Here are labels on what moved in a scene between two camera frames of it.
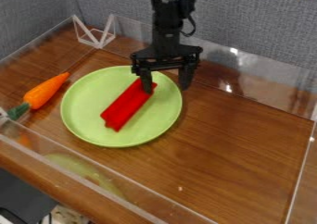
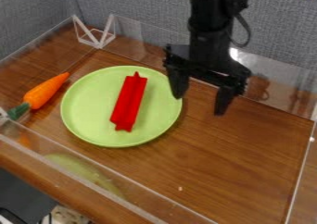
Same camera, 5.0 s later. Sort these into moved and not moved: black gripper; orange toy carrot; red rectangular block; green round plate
Moved: red rectangular block; black gripper
Not moved: green round plate; orange toy carrot
